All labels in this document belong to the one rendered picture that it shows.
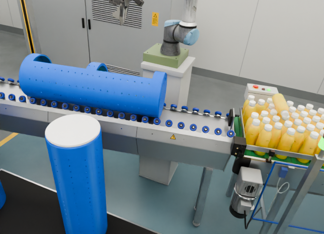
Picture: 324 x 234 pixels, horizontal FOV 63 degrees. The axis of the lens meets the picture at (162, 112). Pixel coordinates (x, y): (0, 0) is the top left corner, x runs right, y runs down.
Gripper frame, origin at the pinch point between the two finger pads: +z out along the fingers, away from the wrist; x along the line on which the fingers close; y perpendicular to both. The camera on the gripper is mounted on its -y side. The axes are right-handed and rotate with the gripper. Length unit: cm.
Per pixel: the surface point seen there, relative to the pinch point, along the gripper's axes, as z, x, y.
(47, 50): 94, -199, 170
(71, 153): 60, 37, 5
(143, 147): 77, -10, -22
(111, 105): 48.6, -1.5, 0.8
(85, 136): 54, 28, 2
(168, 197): 143, -45, -47
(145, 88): 32.3, -2.7, -17.3
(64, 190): 89, 34, 10
